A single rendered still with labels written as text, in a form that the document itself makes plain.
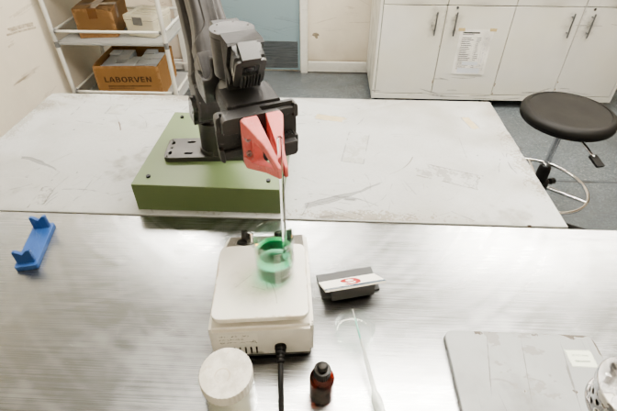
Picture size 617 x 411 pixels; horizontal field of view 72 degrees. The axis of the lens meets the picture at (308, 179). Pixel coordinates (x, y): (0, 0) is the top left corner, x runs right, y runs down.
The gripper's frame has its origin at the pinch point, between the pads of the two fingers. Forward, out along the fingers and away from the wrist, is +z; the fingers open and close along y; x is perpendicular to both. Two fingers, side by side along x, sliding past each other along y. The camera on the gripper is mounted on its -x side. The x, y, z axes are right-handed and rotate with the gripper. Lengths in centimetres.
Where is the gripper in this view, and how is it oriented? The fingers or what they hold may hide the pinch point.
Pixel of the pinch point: (281, 169)
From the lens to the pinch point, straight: 46.1
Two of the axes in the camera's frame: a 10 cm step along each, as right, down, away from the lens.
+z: 3.8, 5.8, -7.2
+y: 9.2, -2.4, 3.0
